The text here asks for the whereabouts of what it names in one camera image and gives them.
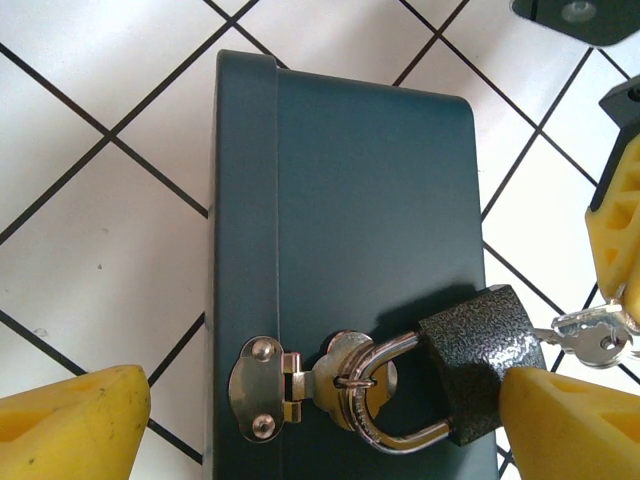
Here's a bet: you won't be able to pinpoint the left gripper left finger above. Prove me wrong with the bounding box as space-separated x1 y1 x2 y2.
0 363 152 480

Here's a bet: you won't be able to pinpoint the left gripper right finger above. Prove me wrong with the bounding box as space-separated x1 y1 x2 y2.
498 367 640 480

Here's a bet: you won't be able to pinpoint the silver keys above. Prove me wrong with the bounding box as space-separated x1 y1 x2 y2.
533 298 632 371

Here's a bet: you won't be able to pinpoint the dark grey padlock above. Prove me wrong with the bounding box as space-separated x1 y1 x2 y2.
343 283 550 450

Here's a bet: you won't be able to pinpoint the blue starry night tin box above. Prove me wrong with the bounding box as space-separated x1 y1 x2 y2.
201 48 502 480

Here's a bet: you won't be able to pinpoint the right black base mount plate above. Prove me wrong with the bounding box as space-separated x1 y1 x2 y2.
508 0 640 50

